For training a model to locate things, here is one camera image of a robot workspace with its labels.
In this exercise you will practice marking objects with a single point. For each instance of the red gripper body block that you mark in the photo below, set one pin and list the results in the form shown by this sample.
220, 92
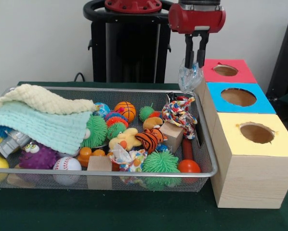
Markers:
197, 19

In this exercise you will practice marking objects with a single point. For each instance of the brown plush toy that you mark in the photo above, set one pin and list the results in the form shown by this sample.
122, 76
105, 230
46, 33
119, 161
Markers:
152, 122

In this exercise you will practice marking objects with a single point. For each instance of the small orange basketball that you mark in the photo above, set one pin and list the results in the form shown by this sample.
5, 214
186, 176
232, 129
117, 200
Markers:
125, 110

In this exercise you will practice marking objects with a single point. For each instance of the red maraca rattle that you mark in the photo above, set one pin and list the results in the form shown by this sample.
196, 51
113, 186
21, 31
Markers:
189, 166

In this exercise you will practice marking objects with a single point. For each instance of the purple monster toy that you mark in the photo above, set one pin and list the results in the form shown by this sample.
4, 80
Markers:
40, 156

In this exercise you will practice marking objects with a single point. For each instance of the tiger striped toy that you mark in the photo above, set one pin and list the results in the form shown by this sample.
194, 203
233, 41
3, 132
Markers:
149, 139

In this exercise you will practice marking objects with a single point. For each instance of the white baseball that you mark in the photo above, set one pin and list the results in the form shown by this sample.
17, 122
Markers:
67, 164

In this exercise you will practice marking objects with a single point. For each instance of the green spiky ball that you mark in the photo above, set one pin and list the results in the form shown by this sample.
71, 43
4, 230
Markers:
161, 162

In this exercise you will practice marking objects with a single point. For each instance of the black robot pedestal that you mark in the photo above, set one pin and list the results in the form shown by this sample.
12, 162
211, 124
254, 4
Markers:
129, 53

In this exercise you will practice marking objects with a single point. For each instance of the wooden box with three holes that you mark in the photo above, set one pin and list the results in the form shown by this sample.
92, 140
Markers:
250, 178

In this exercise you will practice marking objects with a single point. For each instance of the dark green tablecloth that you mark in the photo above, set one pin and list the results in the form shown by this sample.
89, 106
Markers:
134, 211

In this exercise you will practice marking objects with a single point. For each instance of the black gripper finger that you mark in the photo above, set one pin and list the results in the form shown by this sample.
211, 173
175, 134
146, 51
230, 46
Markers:
202, 48
188, 50

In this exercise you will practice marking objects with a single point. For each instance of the cream knitted cloth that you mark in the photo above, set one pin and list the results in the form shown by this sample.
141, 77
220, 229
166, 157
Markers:
43, 100

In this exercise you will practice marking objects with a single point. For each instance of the clear plastic bag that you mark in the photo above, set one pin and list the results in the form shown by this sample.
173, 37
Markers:
189, 79

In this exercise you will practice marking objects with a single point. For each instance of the mint knitted cloth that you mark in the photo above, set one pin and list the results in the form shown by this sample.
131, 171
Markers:
43, 126

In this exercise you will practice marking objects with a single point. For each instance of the clear shallow mesh bin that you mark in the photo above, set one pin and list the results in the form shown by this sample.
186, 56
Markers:
202, 144

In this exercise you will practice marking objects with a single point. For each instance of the black panel stand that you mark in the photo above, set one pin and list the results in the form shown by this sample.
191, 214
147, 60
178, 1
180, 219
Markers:
286, 62

